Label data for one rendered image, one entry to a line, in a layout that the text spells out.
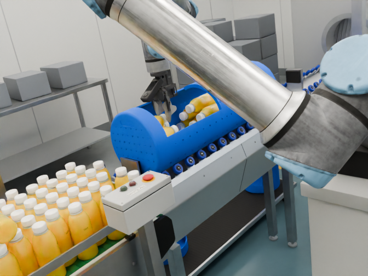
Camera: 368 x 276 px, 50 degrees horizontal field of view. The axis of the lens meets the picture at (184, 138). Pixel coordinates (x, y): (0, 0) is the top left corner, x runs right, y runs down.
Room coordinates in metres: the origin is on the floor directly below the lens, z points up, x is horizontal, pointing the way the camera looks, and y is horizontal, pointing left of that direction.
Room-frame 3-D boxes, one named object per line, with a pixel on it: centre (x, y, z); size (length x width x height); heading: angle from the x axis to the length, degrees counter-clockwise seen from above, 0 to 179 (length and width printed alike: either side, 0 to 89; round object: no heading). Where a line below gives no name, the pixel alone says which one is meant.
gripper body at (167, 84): (1.60, 0.05, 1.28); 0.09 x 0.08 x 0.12; 134
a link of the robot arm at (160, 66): (1.60, 0.06, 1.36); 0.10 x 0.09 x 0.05; 44
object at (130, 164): (1.43, 0.22, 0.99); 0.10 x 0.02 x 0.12; 44
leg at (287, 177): (2.12, -0.58, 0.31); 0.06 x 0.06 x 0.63; 44
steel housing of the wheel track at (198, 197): (2.17, -0.53, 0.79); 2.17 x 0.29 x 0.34; 134
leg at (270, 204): (2.22, -0.48, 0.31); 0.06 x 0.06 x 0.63; 44
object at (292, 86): (2.36, -0.73, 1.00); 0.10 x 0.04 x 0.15; 44
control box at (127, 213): (1.08, 0.17, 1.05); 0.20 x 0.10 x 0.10; 134
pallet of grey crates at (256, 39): (5.45, -0.74, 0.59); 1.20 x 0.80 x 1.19; 44
